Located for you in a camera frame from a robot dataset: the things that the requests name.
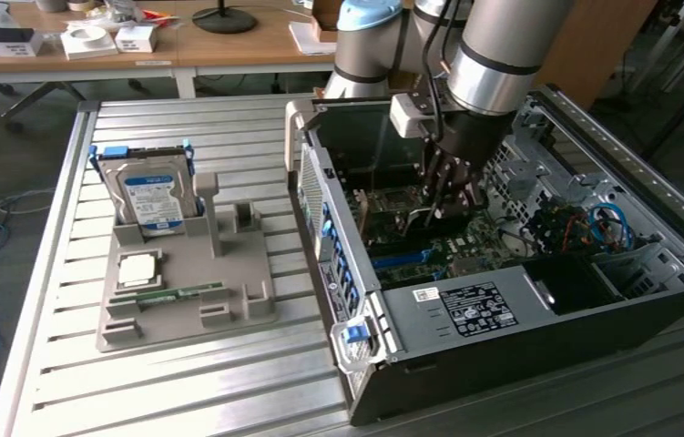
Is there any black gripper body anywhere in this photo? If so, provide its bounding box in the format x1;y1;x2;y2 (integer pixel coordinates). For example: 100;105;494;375
430;107;514;163

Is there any black expansion card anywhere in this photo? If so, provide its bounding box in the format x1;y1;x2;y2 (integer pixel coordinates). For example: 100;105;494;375
353;188;459;239

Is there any perforated metal disk bay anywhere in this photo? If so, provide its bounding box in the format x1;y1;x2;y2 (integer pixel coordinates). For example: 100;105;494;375
482;131;566;215

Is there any green motherboard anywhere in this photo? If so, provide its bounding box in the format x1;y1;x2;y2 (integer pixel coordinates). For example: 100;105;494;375
341;166;529;290

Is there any long blue expansion slot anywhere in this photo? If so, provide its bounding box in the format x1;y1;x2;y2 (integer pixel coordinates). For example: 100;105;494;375
370;251;438;270

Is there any black power connector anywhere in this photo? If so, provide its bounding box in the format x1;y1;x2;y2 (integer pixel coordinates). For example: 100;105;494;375
523;207;593;254

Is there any grey chipset heatsink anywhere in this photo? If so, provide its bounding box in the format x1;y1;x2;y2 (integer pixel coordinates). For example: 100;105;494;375
454;258;490;278

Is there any blue card retainer strip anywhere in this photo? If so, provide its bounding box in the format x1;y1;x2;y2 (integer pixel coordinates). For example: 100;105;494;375
319;199;359;320

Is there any black drive bay box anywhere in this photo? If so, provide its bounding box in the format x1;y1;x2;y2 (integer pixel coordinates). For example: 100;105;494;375
526;253;629;316

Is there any grey power supply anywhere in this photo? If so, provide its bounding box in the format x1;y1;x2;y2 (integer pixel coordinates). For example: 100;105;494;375
375;266;562;361

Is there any wooden cabinet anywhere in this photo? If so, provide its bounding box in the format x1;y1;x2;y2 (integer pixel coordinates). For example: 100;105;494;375
529;0;663;110

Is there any blue case latch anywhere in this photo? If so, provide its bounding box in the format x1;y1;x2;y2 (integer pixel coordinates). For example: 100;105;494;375
343;320;375;346

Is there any white paper stack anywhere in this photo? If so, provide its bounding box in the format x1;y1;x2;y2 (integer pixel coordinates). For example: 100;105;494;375
289;21;338;56

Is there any black PC case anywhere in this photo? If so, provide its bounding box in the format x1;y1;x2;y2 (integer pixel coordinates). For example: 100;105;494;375
285;84;684;427

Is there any grey parts rack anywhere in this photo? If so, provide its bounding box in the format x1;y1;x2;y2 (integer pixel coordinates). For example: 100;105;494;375
95;171;281;354

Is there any hard disk with blue caddy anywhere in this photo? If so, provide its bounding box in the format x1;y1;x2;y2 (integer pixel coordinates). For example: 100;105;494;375
87;139;207;239

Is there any black lamp base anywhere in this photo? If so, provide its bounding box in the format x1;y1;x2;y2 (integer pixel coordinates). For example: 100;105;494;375
191;0;259;35

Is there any green RAM stick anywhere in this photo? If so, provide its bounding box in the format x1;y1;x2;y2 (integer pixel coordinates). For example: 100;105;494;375
107;281;226;308

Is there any silver CPU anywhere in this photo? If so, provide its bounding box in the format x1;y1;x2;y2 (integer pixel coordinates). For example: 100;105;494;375
115;254;166;290

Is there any plain white box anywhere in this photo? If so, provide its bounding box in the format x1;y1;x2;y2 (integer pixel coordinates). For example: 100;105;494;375
115;25;159;54

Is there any crumpled plastic packaging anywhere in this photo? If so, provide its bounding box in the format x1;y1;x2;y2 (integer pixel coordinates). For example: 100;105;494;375
83;0;183;32

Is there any black chair base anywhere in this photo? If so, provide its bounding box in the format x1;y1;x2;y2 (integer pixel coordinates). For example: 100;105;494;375
0;81;90;134

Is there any white box with black top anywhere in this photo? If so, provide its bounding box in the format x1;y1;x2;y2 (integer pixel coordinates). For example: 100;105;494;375
0;26;46;59

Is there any black camera cable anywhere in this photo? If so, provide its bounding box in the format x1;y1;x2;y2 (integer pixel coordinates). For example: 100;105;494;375
423;0;462;143

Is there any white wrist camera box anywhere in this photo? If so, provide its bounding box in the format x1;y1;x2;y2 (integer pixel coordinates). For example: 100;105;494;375
389;93;445;137

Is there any orange wire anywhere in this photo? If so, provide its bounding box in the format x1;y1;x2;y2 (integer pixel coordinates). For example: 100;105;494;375
565;213;593;249

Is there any blue wire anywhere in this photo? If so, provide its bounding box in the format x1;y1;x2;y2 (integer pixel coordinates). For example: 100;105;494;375
589;202;637;252

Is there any silver disk bay bracket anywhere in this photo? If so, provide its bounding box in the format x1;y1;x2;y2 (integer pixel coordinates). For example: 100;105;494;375
590;240;684;301

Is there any white block with ring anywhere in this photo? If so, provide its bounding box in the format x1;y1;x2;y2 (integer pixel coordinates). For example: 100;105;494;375
60;25;120;61

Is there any white floor cable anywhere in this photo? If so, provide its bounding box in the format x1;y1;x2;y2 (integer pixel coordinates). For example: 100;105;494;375
0;188;56;216

